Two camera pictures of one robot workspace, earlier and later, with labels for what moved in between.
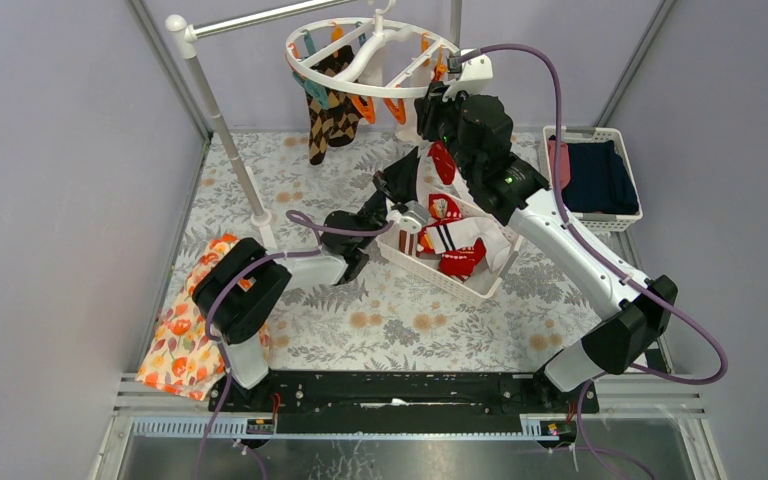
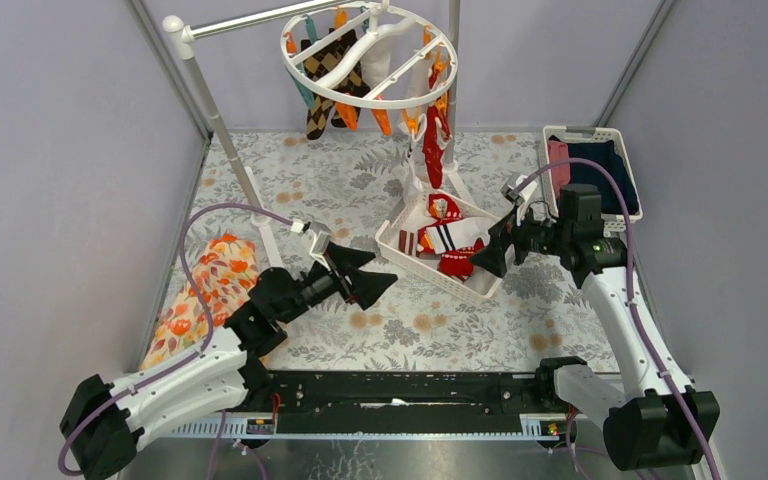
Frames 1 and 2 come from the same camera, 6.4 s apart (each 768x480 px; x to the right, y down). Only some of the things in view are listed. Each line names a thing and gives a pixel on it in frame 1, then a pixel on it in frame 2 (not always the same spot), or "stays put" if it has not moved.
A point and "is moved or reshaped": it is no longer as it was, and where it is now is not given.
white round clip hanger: x=378 y=57 is moved or reshaped
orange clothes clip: x=398 y=110 is moved or reshaped
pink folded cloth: x=565 y=162 stays put
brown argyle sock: x=338 y=123 to x=319 y=65
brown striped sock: x=403 y=242 stays put
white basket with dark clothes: x=599 y=188 stays put
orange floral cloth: x=183 y=357 stays put
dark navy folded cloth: x=598 y=180 stays put
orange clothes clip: x=367 y=111 to x=349 y=115
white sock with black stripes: x=428 y=181 is moved or reshaped
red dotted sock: x=461 y=262 stays put
